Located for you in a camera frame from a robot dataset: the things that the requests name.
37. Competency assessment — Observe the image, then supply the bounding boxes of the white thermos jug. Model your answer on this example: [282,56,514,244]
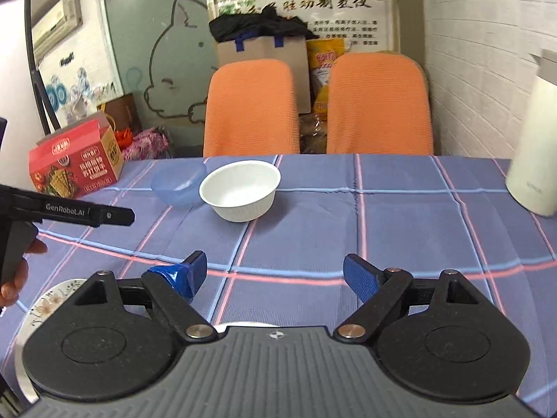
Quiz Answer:
[505,48,557,217]

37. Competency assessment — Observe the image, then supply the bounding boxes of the large floral white plate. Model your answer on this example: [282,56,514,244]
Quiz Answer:
[15,278,281,405]

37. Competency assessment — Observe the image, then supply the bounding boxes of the black framed white board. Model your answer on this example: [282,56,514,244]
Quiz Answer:
[0,0,60,193]

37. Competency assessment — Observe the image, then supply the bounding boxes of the black cloth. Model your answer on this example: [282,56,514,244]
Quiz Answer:
[209,12,320,45]

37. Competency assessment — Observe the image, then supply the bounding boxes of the orange chair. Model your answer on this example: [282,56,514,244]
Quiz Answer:
[203,58,302,158]
[326,52,435,156]

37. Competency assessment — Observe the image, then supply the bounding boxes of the blue translucent plastic bowl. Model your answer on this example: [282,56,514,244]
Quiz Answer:
[150,162,208,208]

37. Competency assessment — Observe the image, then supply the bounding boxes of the blue wall stickers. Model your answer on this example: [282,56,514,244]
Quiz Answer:
[44,67,121,116]

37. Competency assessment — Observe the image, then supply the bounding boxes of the cardboard box with blue straps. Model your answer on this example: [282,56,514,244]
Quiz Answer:
[217,35,312,115]

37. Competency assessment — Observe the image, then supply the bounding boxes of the white ceramic bowl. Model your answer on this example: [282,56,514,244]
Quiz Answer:
[199,160,282,223]

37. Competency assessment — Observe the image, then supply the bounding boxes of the yellow plastic bag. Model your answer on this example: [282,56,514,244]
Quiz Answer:
[306,38,347,116]

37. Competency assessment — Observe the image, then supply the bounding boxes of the brown paper bag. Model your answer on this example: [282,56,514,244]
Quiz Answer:
[96,93,144,140]

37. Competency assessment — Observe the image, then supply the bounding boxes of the red cracker box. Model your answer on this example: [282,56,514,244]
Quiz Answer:
[29,111,125,199]

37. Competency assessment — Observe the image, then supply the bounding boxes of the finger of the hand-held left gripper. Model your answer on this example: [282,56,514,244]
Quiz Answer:
[91,208,136,228]

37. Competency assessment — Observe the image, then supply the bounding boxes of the person's left hand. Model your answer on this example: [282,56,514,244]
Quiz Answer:
[0,239,48,310]

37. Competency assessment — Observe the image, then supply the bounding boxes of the wall air conditioner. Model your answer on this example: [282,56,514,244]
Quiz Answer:
[31,0,84,55]

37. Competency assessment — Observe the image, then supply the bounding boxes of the frosted glass panel cat drawing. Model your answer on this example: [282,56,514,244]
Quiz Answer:
[98,0,219,157]

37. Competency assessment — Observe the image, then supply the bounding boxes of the blue plaid tablecloth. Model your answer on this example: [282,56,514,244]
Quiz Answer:
[0,153,557,415]

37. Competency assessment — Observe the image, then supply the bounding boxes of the framed calligraphy sign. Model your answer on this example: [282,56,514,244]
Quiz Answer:
[215,0,400,54]

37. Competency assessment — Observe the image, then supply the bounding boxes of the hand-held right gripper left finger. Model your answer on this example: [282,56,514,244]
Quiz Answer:
[65,250,217,343]

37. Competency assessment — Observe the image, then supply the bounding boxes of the pink flower bunch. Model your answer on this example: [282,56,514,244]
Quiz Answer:
[124,126,171,162]

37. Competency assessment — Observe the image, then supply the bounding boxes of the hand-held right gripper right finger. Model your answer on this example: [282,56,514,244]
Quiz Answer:
[333,253,490,340]

